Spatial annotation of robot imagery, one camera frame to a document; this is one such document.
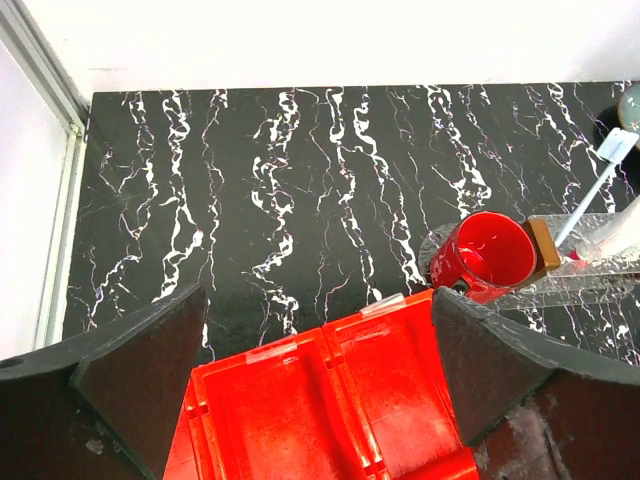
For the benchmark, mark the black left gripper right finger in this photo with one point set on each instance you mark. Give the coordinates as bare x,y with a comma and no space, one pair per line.
533,407

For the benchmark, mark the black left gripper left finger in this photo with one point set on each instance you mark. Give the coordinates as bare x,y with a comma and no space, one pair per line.
103,404

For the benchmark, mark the red cup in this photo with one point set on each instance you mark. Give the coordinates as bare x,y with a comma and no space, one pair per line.
485,257

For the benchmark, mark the white toothpaste tube red cap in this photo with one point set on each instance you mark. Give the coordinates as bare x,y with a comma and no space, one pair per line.
621,233

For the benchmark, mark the white toothbrush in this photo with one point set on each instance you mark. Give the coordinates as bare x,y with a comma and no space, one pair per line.
614,149

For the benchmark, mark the clear acrylic toothbrush holder rack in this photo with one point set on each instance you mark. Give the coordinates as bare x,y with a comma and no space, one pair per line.
583,277

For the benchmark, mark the clear acrylic oval tray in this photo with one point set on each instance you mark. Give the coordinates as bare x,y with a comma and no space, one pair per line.
435,245

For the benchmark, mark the red plastic organizer bin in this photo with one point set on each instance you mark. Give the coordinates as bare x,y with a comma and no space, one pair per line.
363,397

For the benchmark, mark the teal ceramic plate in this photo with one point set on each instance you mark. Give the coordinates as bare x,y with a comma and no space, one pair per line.
628,109

